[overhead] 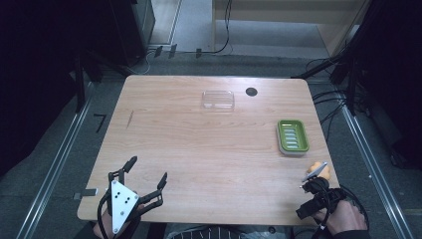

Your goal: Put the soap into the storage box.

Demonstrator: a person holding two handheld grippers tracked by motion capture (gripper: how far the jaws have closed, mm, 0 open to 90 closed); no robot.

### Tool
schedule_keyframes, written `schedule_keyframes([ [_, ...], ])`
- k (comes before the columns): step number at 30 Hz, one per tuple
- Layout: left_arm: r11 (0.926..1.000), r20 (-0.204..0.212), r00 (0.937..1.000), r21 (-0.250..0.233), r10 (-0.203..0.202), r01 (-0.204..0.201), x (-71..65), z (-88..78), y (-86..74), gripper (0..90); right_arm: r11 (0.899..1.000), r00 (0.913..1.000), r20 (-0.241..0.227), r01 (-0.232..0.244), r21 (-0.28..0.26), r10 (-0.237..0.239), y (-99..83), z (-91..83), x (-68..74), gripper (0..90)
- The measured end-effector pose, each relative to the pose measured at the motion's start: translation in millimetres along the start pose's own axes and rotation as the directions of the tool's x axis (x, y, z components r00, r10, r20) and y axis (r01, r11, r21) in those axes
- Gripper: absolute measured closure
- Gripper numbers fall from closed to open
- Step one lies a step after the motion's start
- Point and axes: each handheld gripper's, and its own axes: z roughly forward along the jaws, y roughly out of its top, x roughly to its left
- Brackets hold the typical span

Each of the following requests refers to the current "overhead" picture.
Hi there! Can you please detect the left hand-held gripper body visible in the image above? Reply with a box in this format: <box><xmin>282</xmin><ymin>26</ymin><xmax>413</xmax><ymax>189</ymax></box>
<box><xmin>97</xmin><ymin>178</ymin><xmax>147</xmax><ymax>237</ymax></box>

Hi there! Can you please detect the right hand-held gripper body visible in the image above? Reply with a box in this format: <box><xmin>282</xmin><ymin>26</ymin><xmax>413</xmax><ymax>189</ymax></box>
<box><xmin>296</xmin><ymin>160</ymin><xmax>347</xmax><ymax>221</ymax></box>

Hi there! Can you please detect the orange soap bar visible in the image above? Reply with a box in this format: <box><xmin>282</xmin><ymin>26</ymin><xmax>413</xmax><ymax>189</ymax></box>
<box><xmin>307</xmin><ymin>160</ymin><xmax>331</xmax><ymax>182</ymax></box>

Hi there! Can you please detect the green soap dish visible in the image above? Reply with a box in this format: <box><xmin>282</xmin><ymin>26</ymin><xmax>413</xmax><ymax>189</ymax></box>
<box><xmin>276</xmin><ymin>119</ymin><xmax>311</xmax><ymax>157</ymax></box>

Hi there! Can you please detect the person's left hand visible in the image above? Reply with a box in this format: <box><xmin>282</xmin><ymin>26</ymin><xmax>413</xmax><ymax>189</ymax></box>
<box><xmin>93</xmin><ymin>204</ymin><xmax>147</xmax><ymax>239</ymax></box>

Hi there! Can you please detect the person's right hand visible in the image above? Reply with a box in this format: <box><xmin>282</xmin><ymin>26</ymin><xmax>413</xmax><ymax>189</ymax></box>
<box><xmin>313</xmin><ymin>198</ymin><xmax>369</xmax><ymax>237</ymax></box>

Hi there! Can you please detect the grey tape strip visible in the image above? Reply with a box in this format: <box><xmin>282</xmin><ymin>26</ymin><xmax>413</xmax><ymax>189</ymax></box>
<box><xmin>73</xmin><ymin>187</ymin><xmax>100</xmax><ymax>201</ymax></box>

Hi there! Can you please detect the person's striped clothing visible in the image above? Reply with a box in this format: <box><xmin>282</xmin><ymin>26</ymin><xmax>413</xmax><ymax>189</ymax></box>
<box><xmin>164</xmin><ymin>224</ymin><xmax>293</xmax><ymax>239</ymax></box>

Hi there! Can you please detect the black metal stand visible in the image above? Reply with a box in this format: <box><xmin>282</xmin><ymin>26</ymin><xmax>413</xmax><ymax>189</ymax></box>
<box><xmin>292</xmin><ymin>39</ymin><xmax>369</xmax><ymax>118</ymax></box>
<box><xmin>73</xmin><ymin>49</ymin><xmax>133</xmax><ymax>114</ymax></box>

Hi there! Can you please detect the clear plastic container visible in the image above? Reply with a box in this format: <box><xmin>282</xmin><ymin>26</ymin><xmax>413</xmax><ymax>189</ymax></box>
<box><xmin>201</xmin><ymin>90</ymin><xmax>236</xmax><ymax>113</ymax></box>

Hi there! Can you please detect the black cabinet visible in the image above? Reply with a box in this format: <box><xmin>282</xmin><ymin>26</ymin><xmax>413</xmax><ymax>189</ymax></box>
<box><xmin>108</xmin><ymin>0</ymin><xmax>156</xmax><ymax>67</ymax></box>

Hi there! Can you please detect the light wooden furniture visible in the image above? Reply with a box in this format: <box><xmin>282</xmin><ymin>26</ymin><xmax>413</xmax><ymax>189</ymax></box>
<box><xmin>212</xmin><ymin>0</ymin><xmax>371</xmax><ymax>58</ymax></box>

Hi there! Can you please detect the metal floor rail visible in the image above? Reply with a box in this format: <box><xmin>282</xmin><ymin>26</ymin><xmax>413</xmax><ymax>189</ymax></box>
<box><xmin>340</xmin><ymin>105</ymin><xmax>414</xmax><ymax>239</ymax></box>
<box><xmin>15</xmin><ymin>83</ymin><xmax>95</xmax><ymax>239</ymax></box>

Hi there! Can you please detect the bundle of black floor cables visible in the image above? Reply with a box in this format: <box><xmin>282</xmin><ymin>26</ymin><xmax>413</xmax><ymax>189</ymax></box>
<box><xmin>305</xmin><ymin>56</ymin><xmax>356</xmax><ymax>140</ymax></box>

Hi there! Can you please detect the white floor cable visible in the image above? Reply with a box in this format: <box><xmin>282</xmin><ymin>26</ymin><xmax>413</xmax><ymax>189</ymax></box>
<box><xmin>127</xmin><ymin>49</ymin><xmax>157</xmax><ymax>76</ymax></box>

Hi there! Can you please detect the black hanging cable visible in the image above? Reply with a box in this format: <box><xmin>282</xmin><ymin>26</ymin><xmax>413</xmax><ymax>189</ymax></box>
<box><xmin>202</xmin><ymin>0</ymin><xmax>234</xmax><ymax>55</ymax></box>

